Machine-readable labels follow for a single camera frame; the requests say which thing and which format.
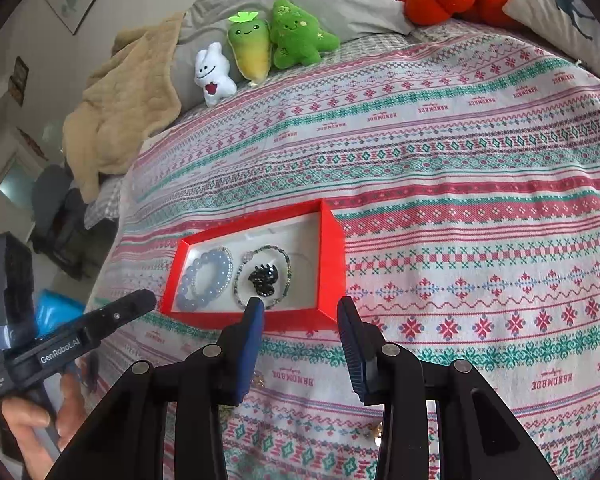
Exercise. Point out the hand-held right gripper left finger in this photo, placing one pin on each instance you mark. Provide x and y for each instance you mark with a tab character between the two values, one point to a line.
250	342

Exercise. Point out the small wall plaque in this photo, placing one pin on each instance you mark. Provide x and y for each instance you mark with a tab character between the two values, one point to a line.
19	80

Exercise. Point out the person's left hand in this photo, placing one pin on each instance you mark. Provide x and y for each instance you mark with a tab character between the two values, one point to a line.
30	420

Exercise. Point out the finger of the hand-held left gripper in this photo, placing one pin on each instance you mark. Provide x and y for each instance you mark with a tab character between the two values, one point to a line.
125	310

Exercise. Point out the green tree plush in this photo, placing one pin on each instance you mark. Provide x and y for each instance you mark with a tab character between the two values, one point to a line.
295	35

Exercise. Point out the white plush toy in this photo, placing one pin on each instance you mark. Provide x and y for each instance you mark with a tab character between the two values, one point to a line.
212	75

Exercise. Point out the patterned knit blanket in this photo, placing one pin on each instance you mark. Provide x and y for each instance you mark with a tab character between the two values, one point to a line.
430	185

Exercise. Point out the white deer print pillow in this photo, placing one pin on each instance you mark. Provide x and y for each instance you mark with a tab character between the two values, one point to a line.
555	15

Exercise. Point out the red jewelry box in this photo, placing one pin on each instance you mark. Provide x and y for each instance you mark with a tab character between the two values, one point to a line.
330	260

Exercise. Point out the green yellow carrot plush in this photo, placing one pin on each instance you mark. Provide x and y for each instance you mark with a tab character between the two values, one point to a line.
250	45

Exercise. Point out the blue plastic stool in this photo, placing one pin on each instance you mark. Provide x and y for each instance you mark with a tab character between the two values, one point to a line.
55	310

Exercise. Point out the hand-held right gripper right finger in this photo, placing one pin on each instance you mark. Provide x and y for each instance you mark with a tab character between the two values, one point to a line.
352	347

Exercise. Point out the grey chair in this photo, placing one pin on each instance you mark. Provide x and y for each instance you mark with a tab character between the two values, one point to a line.
55	210

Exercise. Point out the black hair claw clip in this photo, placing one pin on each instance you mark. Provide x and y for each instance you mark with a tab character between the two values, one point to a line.
264	277

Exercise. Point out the beige fleece blanket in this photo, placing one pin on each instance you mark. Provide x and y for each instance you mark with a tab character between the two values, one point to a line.
120	110

